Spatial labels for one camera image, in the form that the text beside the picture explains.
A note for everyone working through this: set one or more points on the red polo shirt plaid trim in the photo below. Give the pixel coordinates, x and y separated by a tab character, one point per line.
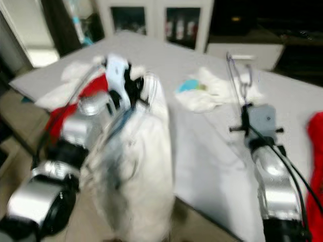
315	166

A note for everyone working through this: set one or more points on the red sweater with white band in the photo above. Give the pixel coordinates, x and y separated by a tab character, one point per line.
60	121

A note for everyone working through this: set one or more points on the cream denim jacket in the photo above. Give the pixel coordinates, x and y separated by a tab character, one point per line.
136	171

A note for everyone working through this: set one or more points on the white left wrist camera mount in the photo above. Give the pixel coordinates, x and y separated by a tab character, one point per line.
117	73

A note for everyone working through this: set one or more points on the dark grey curtain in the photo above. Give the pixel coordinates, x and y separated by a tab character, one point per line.
58	27

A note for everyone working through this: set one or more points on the glass balcony door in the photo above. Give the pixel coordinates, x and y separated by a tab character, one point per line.
30	30

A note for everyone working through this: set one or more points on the white cabinet with glass doors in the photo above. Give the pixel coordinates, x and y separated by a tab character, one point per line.
156	20

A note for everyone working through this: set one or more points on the purple plastic clothes hanger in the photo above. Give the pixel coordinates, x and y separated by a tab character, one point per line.
236	80

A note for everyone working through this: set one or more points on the white drawer unit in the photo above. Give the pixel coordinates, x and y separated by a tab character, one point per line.
242	50

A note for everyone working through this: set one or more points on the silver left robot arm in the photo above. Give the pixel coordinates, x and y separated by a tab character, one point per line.
60	171

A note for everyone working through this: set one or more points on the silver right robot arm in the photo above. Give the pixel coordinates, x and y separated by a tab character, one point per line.
275	181

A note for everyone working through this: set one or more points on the tall black cabinet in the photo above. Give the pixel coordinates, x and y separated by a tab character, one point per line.
262	17

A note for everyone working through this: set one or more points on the white long-sleeve shirt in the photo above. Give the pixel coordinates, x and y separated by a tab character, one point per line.
65	91

